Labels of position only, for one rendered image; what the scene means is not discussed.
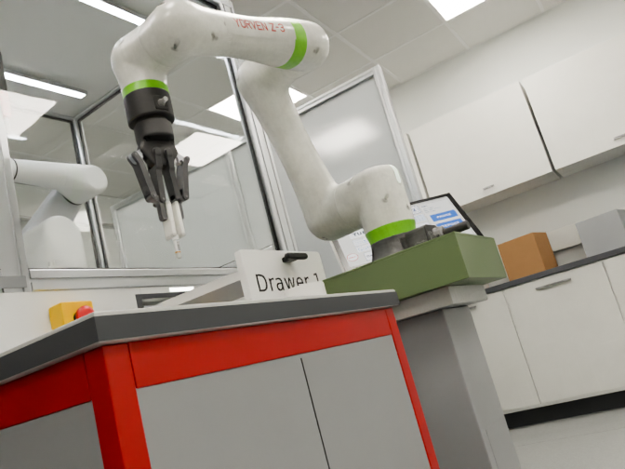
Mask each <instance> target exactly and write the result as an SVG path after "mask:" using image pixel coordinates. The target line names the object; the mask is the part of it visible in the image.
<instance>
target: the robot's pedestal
mask: <svg viewBox="0 0 625 469"><path fill-rule="evenodd" d="M486 300H487V296H486V293H485V288H484V285H467V286H446V287H443V288H439V289H436V290H433V291H430V292H426V293H423V294H420V295H418V296H415V297H412V298H408V299H405V300H402V301H400V304H399V305H398V306H396V307H393V308H392V310H393V313H394V316H395V320H396V323H397V327H398V329H399V332H400V336H401V339H402V342H403V346H404V348H405V352H406V357H407V361H408V364H409V367H410V370H411V373H412V377H413V380H414V383H415V386H416V389H417V393H418V396H419V402H420V404H421V407H422V411H423V414H424V418H425V421H426V423H427V427H428V430H429V434H430V437H431V440H432V445H433V448H434V452H435V455H436V459H437V461H438V464H439V468H440V469H522V468H521V465H520V463H519V460H518V457H517V454H516V451H515V448H514V445H513V443H512V437H511V434H510V431H509V428H508V425H507V423H506V420H505V417H504V414H503V411H502V408H501V405H500V403H499V397H498V394H497V391H496V388H495V385H494V383H493V380H492V377H491V374H490V371H489V368H488V365H487V362H486V359H485V354H484V351H483V348H482V345H481V343H480V340H479V337H478V334H477V330H476V327H475V325H474V322H473V319H472V314H471V311H470V308H469V306H468V305H471V304H475V303H477V302H483V301H486Z"/></svg>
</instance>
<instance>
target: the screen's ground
mask: <svg viewBox="0 0 625 469"><path fill-rule="evenodd" d="M414 206H418V207H419V209H420V211H421V213H418V214H414V216H417V215H420V214H423V215H424V216H425V218H426V219H427V220H426V221H428V222H429V224H430V225H436V224H437V223H441V222H445V221H452V220H455V219H459V218H461V219H462V220H463V221H465V220H464V218H463V217H462V216H461V214H460V213H459V212H458V210H457V209H456V208H455V206H454V205H453V204H452V203H451V201H450V200H449V199H448V197H447V196H445V197H441V198H437V199H433V200H430V201H426V202H422V203H418V204H415V205H411V207H414ZM452 209H454V210H455V211H456V212H457V213H458V216H457V217H453V218H449V219H445V220H441V221H435V222H433V220H432V218H431V217H430V215H433V214H437V213H441V212H445V211H449V210H452ZM426 221H421V222H417V223H416V224H419V223H423V222H426ZM462 233H465V234H471V235H477V234H476V233H475V232H474V230H473V229H472V227H471V228H470V229H469V230H466V231H463V232H462ZM363 237H366V236H365V233H364V229H361V230H359V231H356V232H354V233H352V234H348V235H346V236H344V237H342V238H340V239H338V241H339V245H340V247H341V249H342V251H343V253H344V256H345V255H348V254H352V253H355V252H357V251H356V249H355V247H354V244H353V242H352V240H355V239H359V238H363ZM368 251H372V250H368ZM368 251H364V252H360V253H357V254H358V256H359V258H360V260H358V261H351V262H348V263H349V266H350V267H354V266H357V265H361V264H364V263H368V262H372V260H371V261H367V260H366V257H365V255H364V253H365V252H368ZM345 258H346V256H345Z"/></svg>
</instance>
